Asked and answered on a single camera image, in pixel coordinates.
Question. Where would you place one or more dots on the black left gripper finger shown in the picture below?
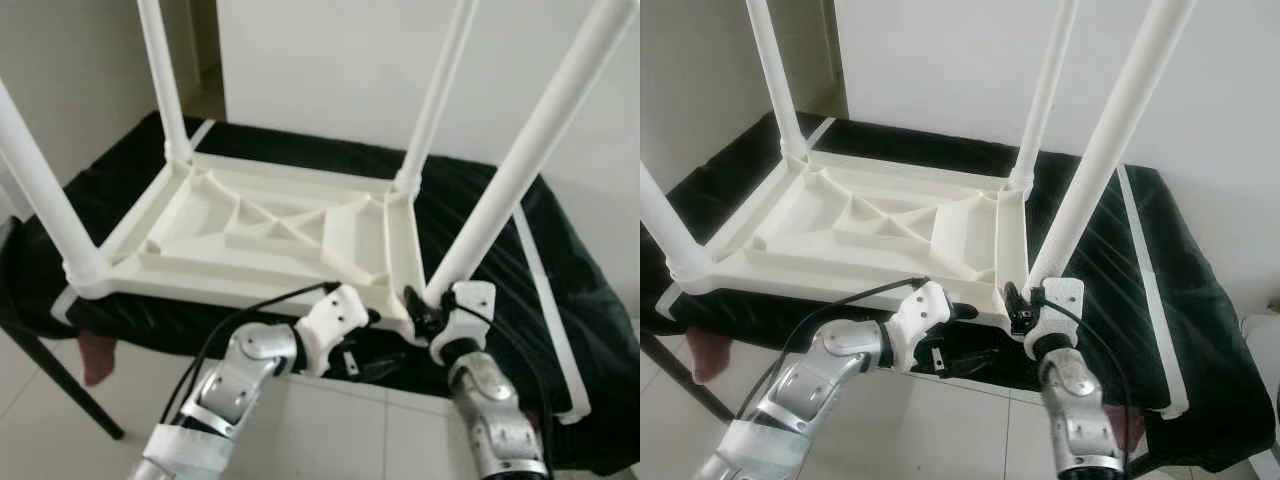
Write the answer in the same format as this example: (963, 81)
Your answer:
(372, 316)
(378, 368)
(970, 361)
(964, 311)

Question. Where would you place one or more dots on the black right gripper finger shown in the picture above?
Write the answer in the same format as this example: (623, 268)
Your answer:
(414, 304)
(1013, 300)

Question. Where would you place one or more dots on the white plastic table top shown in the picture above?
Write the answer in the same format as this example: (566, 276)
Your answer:
(260, 250)
(860, 245)

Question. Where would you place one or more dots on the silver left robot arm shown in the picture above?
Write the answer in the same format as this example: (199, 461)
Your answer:
(820, 365)
(235, 375)

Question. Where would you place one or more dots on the pink soft object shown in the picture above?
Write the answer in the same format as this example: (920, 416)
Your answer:
(1134, 430)
(706, 358)
(97, 360)

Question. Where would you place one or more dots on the black table cloth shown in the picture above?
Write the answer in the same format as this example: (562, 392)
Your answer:
(1210, 320)
(590, 300)

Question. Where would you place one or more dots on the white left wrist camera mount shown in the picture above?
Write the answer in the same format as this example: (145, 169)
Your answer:
(920, 310)
(335, 315)

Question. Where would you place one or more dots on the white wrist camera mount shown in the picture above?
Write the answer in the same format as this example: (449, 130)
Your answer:
(335, 315)
(920, 310)
(470, 305)
(1062, 300)

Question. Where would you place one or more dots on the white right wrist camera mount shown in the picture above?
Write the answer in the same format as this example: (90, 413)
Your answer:
(1062, 300)
(470, 305)

